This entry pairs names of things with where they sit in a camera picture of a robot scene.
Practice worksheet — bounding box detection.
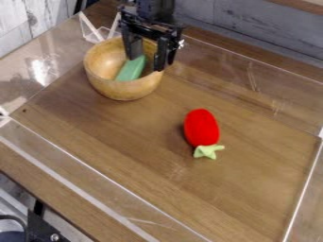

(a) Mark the red plush strawberry toy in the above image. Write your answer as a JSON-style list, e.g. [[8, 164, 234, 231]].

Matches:
[[183, 109, 224, 160]]

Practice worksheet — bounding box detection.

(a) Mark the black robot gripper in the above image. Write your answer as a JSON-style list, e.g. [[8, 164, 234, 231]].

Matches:
[[119, 0, 184, 72]]

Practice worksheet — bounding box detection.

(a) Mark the clear acrylic table enclosure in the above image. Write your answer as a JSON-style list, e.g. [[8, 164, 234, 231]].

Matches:
[[0, 11, 323, 242]]

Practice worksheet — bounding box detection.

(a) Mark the brown wooden bowl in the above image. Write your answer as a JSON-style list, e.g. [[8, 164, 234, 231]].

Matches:
[[83, 37, 164, 101]]

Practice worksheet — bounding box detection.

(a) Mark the black metal bracket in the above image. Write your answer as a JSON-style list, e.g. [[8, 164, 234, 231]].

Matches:
[[27, 200, 71, 242]]

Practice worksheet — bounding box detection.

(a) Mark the green rectangular block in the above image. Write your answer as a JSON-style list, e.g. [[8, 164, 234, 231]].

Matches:
[[115, 55, 147, 81]]

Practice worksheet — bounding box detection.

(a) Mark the black cable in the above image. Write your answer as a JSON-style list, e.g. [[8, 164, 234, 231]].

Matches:
[[0, 215, 29, 242]]

